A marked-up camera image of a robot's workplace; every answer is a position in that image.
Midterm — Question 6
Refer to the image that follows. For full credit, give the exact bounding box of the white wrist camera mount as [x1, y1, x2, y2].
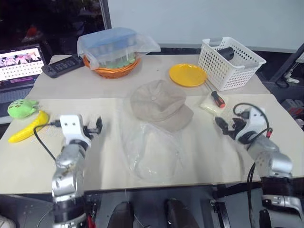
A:
[234, 106, 266, 141]
[58, 114, 92, 144]

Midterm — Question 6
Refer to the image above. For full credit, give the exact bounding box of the translucent plastic cover bag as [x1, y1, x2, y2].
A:
[76, 27, 161, 71]

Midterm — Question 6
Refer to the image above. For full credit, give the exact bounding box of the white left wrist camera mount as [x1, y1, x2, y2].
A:
[58, 114, 92, 144]

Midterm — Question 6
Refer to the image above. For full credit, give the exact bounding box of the yellow plush banana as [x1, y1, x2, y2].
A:
[8, 110, 50, 144]

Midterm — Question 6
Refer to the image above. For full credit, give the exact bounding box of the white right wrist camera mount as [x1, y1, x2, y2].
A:
[234, 106, 266, 141]

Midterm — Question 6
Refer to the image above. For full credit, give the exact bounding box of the orange woven basket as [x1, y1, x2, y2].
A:
[81, 55, 142, 78]

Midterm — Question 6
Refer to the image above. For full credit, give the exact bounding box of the white board panel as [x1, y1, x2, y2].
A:
[104, 0, 304, 54]

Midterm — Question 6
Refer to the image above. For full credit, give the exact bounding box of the black cylinder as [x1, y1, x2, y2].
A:
[217, 47, 235, 61]

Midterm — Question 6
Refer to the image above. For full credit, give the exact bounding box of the black handheld controller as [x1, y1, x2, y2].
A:
[41, 55, 85, 79]

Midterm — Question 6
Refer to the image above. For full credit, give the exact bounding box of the white granule packet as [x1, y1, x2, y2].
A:
[199, 91, 230, 115]

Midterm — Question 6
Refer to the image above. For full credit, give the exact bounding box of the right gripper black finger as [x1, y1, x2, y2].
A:
[214, 116, 230, 131]
[221, 128, 235, 138]

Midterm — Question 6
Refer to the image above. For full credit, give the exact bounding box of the green plush toy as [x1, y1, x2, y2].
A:
[7, 99, 40, 119]

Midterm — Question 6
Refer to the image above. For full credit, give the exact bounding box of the blue-lidded clear plastic container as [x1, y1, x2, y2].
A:
[78, 28, 139, 67]

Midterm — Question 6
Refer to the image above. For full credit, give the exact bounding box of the beige cap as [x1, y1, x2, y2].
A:
[130, 79, 194, 132]

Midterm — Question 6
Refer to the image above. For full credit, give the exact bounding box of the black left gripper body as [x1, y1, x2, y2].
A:
[83, 123, 101, 140]

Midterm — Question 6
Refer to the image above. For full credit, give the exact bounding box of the orange and black screwdriver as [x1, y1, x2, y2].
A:
[204, 80, 226, 109]

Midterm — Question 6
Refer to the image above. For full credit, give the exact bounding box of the white perforated plastic basket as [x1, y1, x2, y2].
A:
[197, 36, 267, 92]

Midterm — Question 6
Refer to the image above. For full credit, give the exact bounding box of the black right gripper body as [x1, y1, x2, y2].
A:
[227, 116, 249, 138]

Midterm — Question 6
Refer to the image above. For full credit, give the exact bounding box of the open laptop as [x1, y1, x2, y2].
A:
[0, 42, 48, 119]

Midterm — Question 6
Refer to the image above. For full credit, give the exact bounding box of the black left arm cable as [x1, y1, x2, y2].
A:
[33, 119, 61, 162]

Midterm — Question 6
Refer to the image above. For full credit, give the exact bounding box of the yellow plate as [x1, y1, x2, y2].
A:
[169, 63, 208, 88]

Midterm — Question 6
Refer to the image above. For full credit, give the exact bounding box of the clear plastic bag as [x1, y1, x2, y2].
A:
[118, 94, 191, 184]

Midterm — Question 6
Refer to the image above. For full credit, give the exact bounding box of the white shoe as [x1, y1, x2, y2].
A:
[0, 214, 16, 228]

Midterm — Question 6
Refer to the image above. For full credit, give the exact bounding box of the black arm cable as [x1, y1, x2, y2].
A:
[232, 102, 273, 139]
[33, 119, 61, 162]

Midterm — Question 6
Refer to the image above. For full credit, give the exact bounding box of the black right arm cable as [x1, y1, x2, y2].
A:
[232, 102, 273, 139]

